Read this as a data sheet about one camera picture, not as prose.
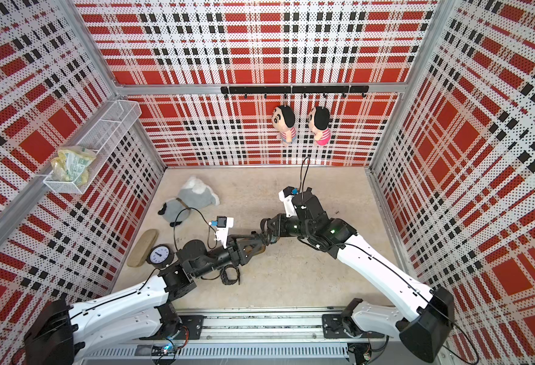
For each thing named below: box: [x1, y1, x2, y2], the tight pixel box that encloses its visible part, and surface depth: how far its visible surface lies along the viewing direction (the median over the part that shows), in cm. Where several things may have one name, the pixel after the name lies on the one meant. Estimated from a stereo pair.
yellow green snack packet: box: [50, 146, 98, 187], surface depth 64 cm
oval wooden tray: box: [126, 228, 160, 268], surface depth 91 cm
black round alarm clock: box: [145, 244, 175, 269], surface depth 89 cm
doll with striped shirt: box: [272, 104, 298, 143], surface depth 95 cm
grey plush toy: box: [158, 177, 221, 228], surface depth 100 cm
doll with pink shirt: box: [307, 105, 332, 146], surface depth 96 cm
